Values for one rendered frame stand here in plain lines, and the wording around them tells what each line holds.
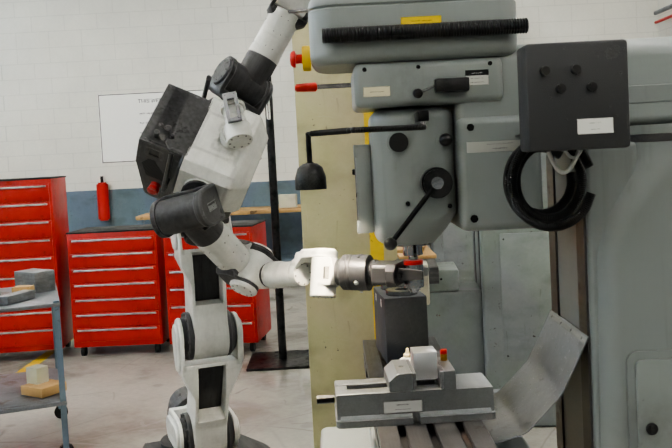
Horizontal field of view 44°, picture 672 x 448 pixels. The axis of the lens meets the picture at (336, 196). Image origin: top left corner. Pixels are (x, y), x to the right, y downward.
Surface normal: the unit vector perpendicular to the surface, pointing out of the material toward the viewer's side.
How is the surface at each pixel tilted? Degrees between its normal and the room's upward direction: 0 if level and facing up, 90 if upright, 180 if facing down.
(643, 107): 90
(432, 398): 90
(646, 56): 90
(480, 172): 90
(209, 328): 81
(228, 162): 58
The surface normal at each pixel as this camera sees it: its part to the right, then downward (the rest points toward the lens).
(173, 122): 0.28, -0.50
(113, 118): 0.00, 0.05
